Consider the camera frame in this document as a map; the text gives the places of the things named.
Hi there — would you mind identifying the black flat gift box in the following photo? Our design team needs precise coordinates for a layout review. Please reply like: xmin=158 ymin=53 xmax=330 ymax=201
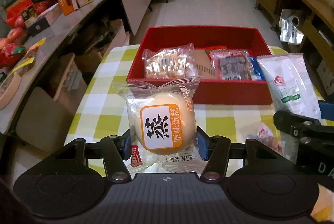
xmin=27 ymin=3 xmax=62 ymax=36

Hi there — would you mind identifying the red apple pile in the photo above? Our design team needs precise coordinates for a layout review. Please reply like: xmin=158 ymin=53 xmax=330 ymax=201
xmin=0 ymin=16 xmax=26 ymax=50

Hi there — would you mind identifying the white snack pouch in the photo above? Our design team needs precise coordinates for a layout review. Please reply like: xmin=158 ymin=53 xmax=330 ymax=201
xmin=256 ymin=53 xmax=321 ymax=120

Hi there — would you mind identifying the dark jerky packet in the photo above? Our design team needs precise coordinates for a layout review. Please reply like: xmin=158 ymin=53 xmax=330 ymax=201
xmin=210 ymin=50 xmax=252 ymax=80

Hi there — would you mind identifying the silver foil bag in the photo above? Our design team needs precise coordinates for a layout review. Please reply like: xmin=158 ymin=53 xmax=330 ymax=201
xmin=278 ymin=10 xmax=305 ymax=45

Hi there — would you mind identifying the small clear meat packet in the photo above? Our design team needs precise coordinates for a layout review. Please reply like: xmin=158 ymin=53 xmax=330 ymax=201
xmin=246 ymin=123 xmax=282 ymax=155

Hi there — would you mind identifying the grey long coffee table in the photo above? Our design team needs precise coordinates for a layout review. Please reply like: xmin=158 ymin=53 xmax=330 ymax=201
xmin=0 ymin=0 xmax=152 ymax=136

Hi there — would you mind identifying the wooden tv cabinet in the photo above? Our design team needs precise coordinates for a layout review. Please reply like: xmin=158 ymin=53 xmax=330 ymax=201
xmin=256 ymin=0 xmax=333 ymax=98

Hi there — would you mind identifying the green checkered tablecloth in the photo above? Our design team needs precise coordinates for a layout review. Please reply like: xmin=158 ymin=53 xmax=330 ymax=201
xmin=63 ymin=44 xmax=334 ymax=214

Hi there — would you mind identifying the blue sausage snack packet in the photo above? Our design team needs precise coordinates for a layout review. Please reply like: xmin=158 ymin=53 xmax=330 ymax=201
xmin=248 ymin=56 xmax=265 ymax=81

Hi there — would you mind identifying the red cardboard box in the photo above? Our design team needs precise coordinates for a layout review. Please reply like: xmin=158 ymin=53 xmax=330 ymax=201
xmin=126 ymin=25 xmax=272 ymax=105

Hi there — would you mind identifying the long red snack packet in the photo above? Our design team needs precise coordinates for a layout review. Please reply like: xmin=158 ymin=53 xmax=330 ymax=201
xmin=205 ymin=45 xmax=227 ymax=53

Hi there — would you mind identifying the beige tape roll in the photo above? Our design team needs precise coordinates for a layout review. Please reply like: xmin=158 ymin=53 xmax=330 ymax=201
xmin=0 ymin=73 xmax=22 ymax=109

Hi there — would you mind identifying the waffle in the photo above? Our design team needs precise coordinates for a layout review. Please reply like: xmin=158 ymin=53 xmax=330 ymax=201
xmin=142 ymin=43 xmax=199 ymax=79

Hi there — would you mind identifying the steamed cake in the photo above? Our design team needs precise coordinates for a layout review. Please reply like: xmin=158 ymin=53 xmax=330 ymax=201
xmin=115 ymin=77 xmax=205 ymax=175

